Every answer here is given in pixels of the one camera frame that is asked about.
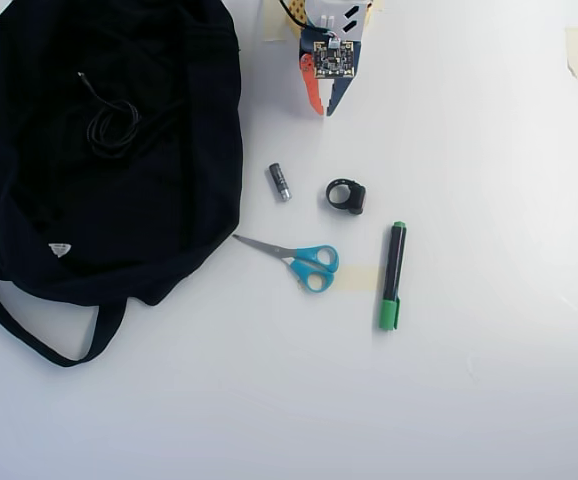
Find black cylindrical battery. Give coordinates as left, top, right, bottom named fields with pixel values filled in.
left=267, top=162, right=294, bottom=204

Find blue handled scissors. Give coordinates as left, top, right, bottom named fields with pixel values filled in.
left=232, top=233, right=340, bottom=295

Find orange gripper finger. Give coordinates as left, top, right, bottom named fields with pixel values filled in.
left=298, top=52, right=327, bottom=118

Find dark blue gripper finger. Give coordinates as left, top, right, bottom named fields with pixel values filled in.
left=324, top=77, right=357, bottom=119

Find black arm wire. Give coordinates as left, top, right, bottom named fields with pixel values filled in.
left=278, top=0, right=336, bottom=39

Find black fabric bag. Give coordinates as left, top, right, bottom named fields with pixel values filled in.
left=0, top=0, right=246, bottom=369

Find yellow perforated base plate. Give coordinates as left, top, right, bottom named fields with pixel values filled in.
left=281, top=0, right=311, bottom=37

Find black braided usb cable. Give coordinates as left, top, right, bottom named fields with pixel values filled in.
left=77, top=71, right=142, bottom=158

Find narrow beige tape strip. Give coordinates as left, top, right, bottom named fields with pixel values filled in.
left=261, top=0, right=286, bottom=43

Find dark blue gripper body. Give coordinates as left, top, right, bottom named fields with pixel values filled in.
left=298, top=29, right=331, bottom=64

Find black ring clamp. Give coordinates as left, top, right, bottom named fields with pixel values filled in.
left=325, top=177, right=368, bottom=217

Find black green marker pen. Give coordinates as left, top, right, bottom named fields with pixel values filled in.
left=378, top=220, right=409, bottom=332

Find wide beige tape strip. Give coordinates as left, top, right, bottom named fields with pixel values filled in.
left=296, top=266, right=382, bottom=294

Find bare camera circuit board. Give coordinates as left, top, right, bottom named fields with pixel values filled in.
left=311, top=38, right=360, bottom=82

